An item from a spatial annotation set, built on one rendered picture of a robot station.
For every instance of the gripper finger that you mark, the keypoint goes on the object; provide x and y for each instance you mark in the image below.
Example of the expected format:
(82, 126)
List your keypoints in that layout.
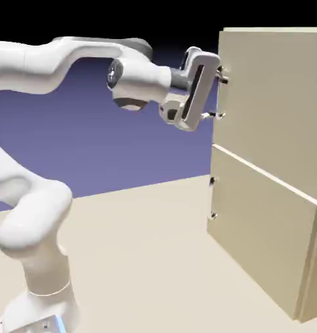
(224, 80)
(207, 115)

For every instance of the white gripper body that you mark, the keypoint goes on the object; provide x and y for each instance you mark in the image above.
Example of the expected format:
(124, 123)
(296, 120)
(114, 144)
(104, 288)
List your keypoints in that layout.
(204, 78)

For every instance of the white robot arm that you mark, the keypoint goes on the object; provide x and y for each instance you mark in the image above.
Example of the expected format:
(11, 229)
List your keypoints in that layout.
(135, 75)

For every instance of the beige cabinet door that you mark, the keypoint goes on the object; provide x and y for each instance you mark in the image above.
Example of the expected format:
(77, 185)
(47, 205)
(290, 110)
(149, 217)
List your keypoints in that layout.
(252, 223)
(272, 104)

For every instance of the beige cabinet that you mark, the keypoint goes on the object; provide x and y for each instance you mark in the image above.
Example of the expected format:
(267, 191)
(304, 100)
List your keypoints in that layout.
(312, 260)

